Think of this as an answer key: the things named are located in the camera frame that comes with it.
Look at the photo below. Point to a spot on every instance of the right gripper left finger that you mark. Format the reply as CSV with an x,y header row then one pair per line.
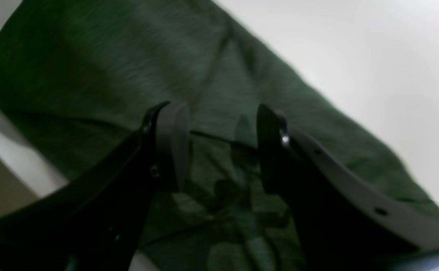
x,y
95,222

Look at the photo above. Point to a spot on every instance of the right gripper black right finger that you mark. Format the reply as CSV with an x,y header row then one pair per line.
x,y
342,222

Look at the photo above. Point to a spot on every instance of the dark green t-shirt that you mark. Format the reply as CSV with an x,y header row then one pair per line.
x,y
77,77

